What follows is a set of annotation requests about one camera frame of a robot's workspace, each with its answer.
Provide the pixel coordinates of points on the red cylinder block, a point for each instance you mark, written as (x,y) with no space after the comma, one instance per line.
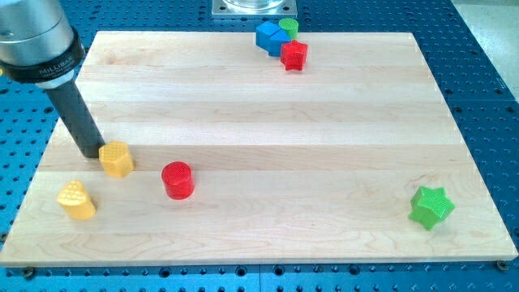
(178,180)

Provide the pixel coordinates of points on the light wooden board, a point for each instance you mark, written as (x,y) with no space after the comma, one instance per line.
(312,166)

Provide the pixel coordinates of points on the red star block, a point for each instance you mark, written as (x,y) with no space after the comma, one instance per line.
(294,55)

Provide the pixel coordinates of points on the blue pentagon block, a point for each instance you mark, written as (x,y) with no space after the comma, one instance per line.
(276,41)

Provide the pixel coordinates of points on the blue cube block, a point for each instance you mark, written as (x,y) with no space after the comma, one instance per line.
(263,33)

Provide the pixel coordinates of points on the green cylinder block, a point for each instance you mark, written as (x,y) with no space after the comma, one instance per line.
(290,26)

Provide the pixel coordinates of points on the yellow pentagon block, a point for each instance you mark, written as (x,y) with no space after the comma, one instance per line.
(116,159)

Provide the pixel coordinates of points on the green star block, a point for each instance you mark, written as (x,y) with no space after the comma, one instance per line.
(430,206)

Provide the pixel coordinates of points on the yellow heart block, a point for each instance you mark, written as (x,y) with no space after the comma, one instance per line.
(76,202)

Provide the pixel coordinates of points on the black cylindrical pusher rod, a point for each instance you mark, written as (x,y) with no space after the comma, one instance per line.
(75,115)

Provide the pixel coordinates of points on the black board stop bolt left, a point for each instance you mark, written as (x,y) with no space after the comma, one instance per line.
(28,272)

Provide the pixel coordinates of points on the black board stop bolt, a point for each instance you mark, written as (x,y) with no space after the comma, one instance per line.
(501,265)
(28,272)

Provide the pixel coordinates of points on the black board stop bolt right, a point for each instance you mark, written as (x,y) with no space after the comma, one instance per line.
(501,265)

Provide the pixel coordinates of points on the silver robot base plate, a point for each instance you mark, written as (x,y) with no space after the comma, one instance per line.
(231,9)

